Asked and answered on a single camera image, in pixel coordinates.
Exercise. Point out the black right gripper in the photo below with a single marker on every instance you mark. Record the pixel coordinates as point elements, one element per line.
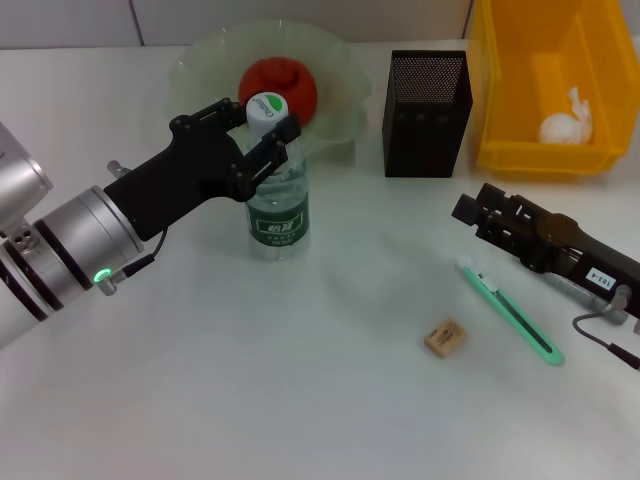
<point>590,260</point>

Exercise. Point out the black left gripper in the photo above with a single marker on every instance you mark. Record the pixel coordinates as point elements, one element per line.
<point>185,175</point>

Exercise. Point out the mint green utility knife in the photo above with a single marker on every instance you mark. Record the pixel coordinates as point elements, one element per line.
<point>500,300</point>

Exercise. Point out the clear green-label water bottle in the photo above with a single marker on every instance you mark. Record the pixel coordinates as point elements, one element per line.
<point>277,225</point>

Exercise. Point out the white paper ball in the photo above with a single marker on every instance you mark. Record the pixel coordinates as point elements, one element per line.
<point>560,130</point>

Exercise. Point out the grey marker pen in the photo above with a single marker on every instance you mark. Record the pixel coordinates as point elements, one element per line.
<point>575,290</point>

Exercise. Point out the small tan eraser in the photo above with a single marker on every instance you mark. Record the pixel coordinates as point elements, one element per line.
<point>445,339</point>

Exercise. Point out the black mesh pen holder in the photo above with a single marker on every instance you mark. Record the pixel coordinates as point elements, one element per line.
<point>425,145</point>

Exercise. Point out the green glass fruit plate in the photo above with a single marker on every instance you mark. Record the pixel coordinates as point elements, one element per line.
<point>345,85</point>

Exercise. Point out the yellow plastic bin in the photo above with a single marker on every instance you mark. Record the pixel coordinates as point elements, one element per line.
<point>505,155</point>

